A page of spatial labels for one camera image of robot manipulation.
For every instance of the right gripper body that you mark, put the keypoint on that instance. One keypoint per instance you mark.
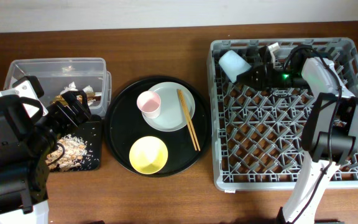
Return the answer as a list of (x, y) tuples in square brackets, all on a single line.
[(260, 72)]

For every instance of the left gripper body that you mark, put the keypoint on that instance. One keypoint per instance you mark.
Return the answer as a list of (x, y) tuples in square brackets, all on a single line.
[(62, 119)]

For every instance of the white napkin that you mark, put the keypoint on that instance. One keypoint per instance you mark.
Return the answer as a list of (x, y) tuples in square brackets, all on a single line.
[(72, 87)]

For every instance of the food scraps and rice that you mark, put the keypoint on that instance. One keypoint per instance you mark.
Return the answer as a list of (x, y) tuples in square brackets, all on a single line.
[(73, 154)]

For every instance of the blue cup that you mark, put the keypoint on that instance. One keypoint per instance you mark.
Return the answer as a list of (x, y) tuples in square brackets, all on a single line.
[(233, 65)]

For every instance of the gold snack wrapper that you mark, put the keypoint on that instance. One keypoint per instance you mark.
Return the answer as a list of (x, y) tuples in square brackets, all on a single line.
[(92, 97)]

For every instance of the pink cup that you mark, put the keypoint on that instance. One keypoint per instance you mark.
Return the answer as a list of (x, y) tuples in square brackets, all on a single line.
[(149, 103)]

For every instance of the yellow bowl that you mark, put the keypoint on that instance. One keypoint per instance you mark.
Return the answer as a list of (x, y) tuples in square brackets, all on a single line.
[(148, 155)]

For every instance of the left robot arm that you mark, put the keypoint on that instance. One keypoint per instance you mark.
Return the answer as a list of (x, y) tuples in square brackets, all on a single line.
[(27, 136)]

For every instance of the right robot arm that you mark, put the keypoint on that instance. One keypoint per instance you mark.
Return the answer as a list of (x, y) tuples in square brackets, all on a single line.
[(330, 135)]

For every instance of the grey dishwasher rack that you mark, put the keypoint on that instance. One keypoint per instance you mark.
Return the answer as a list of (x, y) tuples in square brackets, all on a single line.
[(256, 135)]

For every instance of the black rectangular tray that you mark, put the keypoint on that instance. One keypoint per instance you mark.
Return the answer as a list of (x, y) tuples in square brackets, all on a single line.
[(91, 131)]

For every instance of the clear plastic bin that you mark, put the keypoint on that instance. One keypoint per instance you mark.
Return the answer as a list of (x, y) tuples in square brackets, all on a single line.
[(55, 74)]

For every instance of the round black serving tray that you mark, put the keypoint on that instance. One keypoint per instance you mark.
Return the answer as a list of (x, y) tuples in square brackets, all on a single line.
[(124, 125)]

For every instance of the pale grey plate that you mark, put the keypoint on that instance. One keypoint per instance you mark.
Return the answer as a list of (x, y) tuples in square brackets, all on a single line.
[(171, 116)]

